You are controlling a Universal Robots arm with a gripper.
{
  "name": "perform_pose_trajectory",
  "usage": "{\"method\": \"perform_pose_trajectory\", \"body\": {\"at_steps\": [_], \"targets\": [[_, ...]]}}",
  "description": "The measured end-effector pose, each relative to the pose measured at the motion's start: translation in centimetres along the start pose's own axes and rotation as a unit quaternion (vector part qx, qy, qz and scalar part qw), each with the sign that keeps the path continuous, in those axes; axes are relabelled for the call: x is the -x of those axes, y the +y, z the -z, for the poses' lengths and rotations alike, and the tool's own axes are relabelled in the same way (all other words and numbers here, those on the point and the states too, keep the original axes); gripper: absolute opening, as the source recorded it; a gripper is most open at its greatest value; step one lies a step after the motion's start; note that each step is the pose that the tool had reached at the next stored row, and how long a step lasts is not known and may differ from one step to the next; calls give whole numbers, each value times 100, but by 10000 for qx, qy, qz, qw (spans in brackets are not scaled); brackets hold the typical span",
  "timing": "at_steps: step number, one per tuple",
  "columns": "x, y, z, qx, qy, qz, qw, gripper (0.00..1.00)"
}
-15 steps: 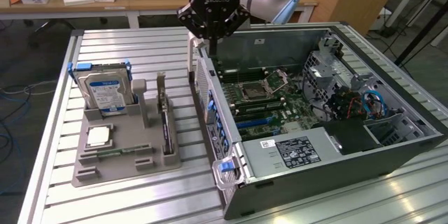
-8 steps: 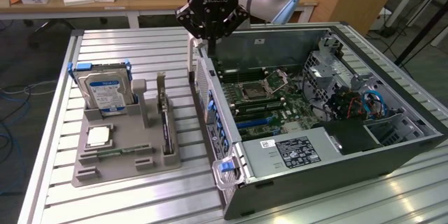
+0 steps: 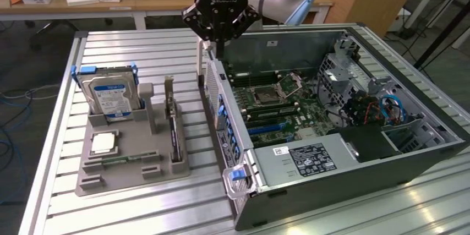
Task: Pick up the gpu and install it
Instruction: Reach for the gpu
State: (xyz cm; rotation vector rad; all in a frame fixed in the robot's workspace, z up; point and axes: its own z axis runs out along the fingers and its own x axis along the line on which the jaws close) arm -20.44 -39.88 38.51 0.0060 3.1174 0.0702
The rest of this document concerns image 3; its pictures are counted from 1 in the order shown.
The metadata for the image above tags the open black PC case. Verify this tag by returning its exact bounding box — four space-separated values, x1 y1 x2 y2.
197 23 470 232

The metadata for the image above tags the silver CPU chip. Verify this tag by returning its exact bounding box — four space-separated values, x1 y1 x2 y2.
90 133 117 155

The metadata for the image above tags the beige corner stop bracket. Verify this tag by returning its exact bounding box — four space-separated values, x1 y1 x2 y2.
196 39 215 78

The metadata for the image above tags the blue disk wire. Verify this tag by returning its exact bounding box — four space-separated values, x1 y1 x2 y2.
379 94 407 122

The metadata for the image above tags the hard disk with blue caddy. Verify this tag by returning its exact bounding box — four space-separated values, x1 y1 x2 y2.
69 63 142 122

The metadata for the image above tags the CPU socket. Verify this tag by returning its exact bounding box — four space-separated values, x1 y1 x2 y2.
251 85 283 106

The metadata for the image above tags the bare green RAM stick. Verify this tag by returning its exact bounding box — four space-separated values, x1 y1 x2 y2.
100 154 145 164

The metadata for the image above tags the grey printed parts rack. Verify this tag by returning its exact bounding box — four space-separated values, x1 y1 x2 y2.
74 82 192 197

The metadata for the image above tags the metal disk bay cage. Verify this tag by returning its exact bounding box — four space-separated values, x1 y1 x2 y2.
317 52 369 101

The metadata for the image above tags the green motherboard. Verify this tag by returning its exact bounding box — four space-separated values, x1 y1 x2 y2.
223 63 331 147

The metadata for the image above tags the grey power supply unit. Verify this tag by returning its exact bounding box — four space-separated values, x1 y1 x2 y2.
252 133 359 188

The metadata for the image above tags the expansion slot with blue latch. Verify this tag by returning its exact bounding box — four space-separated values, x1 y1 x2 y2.
247 123 292 136

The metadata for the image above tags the labelled RAM stick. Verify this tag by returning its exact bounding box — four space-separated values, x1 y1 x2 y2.
244 102 299 122

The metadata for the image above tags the metal socket cover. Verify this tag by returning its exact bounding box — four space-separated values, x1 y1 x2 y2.
277 72 304 94

